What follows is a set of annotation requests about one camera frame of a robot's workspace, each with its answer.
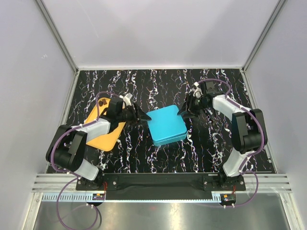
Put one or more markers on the orange plastic tray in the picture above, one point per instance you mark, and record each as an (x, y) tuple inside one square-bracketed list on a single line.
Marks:
[(104, 142)]

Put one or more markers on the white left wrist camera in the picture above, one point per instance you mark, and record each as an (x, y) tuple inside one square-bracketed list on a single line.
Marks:
[(127, 99)]

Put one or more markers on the teal tin lid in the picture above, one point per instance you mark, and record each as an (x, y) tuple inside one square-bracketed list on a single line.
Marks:
[(166, 123)]

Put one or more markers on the left connector module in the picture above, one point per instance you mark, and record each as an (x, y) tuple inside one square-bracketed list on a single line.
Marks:
[(99, 196)]

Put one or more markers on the aluminium frame rail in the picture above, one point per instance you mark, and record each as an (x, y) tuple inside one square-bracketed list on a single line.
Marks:
[(54, 31)]

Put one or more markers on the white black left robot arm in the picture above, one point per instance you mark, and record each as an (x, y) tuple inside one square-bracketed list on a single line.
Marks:
[(67, 149)]

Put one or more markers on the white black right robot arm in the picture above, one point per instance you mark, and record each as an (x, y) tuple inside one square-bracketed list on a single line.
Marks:
[(248, 131)]

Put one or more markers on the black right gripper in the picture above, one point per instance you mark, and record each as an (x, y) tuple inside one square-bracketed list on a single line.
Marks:
[(184, 108)]

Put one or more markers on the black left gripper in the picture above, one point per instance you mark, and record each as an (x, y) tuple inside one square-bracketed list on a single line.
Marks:
[(139, 114)]

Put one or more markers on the orange connector module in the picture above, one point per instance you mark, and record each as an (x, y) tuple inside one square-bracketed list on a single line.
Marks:
[(228, 200)]

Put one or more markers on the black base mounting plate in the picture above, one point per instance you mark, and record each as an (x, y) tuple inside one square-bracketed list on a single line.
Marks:
[(166, 186)]

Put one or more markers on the teal tin box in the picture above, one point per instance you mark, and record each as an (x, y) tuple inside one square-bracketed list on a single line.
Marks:
[(170, 140)]

